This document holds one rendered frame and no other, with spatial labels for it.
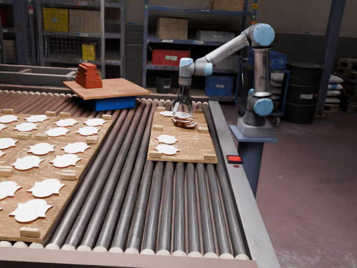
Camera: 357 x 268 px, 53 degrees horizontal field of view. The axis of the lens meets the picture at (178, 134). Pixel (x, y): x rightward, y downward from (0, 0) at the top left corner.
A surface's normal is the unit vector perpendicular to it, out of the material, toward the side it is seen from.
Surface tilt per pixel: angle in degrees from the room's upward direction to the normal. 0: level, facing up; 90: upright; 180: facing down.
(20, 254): 0
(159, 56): 90
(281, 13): 90
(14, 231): 0
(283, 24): 90
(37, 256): 0
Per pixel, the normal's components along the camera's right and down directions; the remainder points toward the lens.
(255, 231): 0.06, -0.94
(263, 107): 0.04, 0.47
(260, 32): 0.01, 0.23
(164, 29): 0.33, 0.25
